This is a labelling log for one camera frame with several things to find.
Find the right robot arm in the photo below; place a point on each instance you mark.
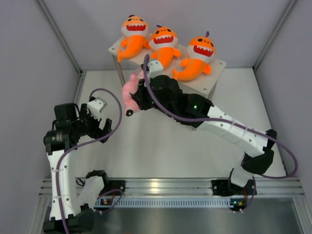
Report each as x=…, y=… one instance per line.
x=164, y=94

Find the pink frog plush front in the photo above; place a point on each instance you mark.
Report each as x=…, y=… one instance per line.
x=130, y=88

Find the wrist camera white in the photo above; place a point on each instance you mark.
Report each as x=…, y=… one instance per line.
x=96, y=107
x=154, y=69

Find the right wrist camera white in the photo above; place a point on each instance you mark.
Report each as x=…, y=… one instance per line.
x=154, y=69

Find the perforated cable duct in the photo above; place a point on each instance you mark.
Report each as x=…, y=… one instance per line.
x=127, y=202

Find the white two-tier shelf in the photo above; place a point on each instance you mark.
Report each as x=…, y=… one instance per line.
x=203, y=85

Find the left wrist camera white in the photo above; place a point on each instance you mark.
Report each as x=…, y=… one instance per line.
x=96, y=107

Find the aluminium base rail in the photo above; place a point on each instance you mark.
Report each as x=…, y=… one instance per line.
x=206, y=187

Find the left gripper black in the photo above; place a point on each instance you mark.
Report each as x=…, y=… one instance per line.
x=83, y=114

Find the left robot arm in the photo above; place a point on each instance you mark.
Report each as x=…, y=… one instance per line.
x=72, y=212

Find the large orange shark plush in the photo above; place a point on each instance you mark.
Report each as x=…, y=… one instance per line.
x=200, y=52

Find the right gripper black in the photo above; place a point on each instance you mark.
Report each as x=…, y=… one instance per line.
x=142, y=90

